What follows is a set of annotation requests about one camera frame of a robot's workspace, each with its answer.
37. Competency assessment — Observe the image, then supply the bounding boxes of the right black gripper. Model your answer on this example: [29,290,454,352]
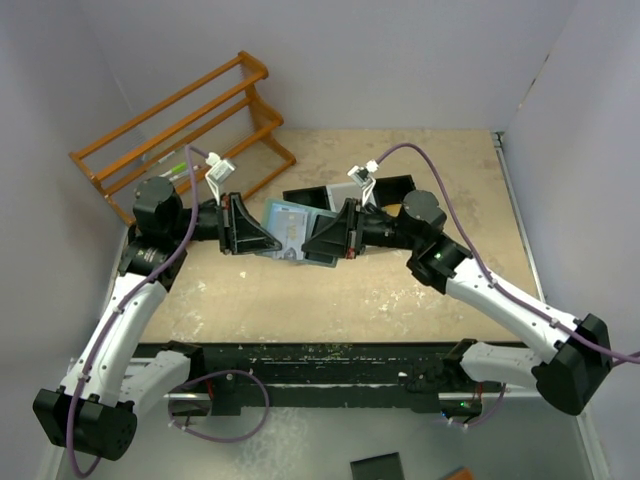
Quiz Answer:
[302,199,420,260]

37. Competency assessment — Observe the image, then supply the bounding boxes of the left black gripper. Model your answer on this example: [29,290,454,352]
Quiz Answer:
[167,191,281,254]

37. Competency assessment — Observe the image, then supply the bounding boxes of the black card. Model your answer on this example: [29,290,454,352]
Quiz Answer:
[302,211,342,267]

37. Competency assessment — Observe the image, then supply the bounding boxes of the silver VIP card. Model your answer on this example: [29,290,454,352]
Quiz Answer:
[267,205,311,262]

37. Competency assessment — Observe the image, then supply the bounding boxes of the mint green card holder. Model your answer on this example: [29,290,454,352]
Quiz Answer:
[260,199,337,268]

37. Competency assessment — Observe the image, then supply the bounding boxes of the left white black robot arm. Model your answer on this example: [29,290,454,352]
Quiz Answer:
[33,177,282,461]

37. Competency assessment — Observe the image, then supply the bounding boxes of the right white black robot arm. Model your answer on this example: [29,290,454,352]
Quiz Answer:
[302,190,613,416]

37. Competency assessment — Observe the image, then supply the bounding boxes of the gold credit card in bin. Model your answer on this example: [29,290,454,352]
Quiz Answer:
[384,203,403,217]

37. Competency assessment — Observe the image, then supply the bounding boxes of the black bin with gold card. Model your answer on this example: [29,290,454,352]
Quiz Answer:
[373,175,416,213]

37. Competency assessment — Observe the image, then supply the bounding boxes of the pens on rack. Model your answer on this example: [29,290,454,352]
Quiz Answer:
[158,162,188,182]

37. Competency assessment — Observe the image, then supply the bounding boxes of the orange wooden rack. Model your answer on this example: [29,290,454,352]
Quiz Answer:
[69,51,297,226]

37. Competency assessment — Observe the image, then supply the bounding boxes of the black square plate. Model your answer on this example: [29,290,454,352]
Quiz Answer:
[350,452,405,480]

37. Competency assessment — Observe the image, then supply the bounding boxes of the orange brown object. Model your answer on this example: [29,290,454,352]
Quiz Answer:
[441,467,474,480]

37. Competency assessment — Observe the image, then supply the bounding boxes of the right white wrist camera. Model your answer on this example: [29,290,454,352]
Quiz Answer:
[347,160,379,205]

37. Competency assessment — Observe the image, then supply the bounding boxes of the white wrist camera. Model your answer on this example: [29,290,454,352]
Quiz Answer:
[205,152,236,203]
[347,160,379,205]

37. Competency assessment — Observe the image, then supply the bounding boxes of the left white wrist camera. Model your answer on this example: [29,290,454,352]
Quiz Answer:
[205,152,236,203]

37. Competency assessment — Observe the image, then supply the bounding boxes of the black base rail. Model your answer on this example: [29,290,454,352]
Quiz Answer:
[134,341,500,421]

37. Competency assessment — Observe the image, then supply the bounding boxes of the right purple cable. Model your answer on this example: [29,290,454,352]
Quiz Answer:
[375,142,640,365]

